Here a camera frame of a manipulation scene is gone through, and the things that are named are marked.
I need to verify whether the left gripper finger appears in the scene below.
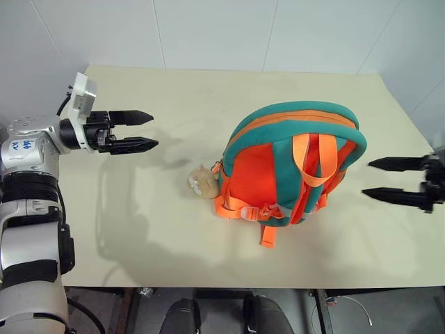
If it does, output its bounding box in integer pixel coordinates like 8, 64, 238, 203
108, 109, 155, 128
110, 136, 160, 157

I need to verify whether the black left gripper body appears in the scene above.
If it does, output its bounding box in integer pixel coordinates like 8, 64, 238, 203
83, 110, 118, 157

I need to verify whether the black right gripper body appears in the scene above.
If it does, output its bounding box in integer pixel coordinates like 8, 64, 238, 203
419, 148, 445, 205

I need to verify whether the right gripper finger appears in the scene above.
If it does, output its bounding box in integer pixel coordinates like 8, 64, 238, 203
361, 186, 434, 214
368, 155, 430, 173

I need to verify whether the orange and teal backpack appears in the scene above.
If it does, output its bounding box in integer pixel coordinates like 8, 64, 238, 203
212, 100, 368, 248

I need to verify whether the dark rounded shape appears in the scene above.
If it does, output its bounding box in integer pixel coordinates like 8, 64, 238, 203
165, 298, 203, 334
241, 293, 297, 334

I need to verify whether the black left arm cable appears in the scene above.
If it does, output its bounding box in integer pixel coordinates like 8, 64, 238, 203
56, 85, 76, 118

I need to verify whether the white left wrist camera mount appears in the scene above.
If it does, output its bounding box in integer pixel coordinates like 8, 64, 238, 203
64, 72, 99, 154

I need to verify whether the beige plush keychain toy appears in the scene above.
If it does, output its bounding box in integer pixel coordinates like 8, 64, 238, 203
186, 165, 220, 200

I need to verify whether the thin white wire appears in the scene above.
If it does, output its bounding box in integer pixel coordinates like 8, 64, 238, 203
310, 294, 375, 327

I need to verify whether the black table frame post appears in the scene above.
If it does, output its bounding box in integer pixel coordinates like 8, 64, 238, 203
307, 287, 335, 334

